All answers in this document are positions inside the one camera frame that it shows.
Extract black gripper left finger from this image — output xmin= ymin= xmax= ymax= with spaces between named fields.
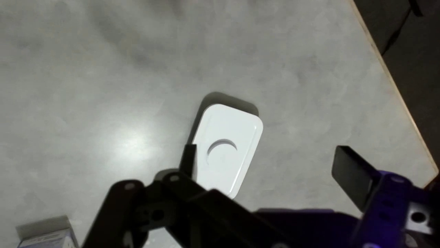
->
xmin=81 ymin=143 xmax=294 ymax=248

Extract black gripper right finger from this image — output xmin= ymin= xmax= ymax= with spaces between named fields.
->
xmin=329 ymin=145 xmax=440 ymax=248

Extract white rectangular container lid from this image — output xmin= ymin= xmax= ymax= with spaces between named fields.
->
xmin=189 ymin=104 xmax=265 ymax=200

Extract small blue cardboard box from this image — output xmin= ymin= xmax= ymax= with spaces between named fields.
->
xmin=16 ymin=216 xmax=79 ymax=248

